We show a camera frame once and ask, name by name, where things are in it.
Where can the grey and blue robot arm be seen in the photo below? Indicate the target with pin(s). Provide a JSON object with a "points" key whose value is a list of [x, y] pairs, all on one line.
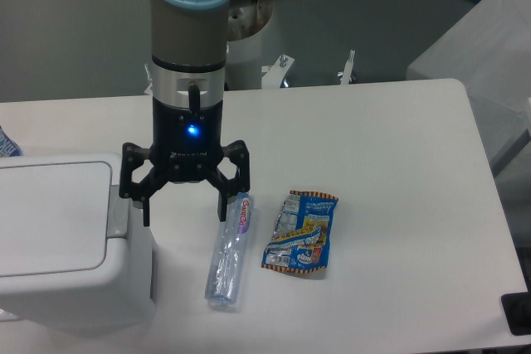
{"points": [[189, 53]]}

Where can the white metal mounting frame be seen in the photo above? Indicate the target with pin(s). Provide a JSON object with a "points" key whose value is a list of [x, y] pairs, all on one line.
{"points": [[282, 72]]}

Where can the blue patterned object left edge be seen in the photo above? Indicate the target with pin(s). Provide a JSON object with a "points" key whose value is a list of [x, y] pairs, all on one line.
{"points": [[8, 147]]}

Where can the black device at table edge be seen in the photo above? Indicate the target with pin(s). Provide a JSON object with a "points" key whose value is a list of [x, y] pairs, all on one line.
{"points": [[516, 308]]}

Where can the white push-lid trash can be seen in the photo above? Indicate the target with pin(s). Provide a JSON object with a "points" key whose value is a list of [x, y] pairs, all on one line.
{"points": [[74, 253]]}

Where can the blue crumpled snack wrapper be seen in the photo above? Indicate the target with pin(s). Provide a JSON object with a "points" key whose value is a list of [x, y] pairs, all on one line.
{"points": [[300, 242]]}

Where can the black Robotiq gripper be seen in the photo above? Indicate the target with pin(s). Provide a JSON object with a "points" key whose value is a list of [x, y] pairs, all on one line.
{"points": [[186, 148]]}

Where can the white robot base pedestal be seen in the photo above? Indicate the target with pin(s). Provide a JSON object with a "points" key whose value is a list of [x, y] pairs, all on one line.
{"points": [[246, 28]]}

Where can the crushed clear plastic bottle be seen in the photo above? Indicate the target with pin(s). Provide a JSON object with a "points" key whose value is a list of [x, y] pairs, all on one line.
{"points": [[229, 253]]}

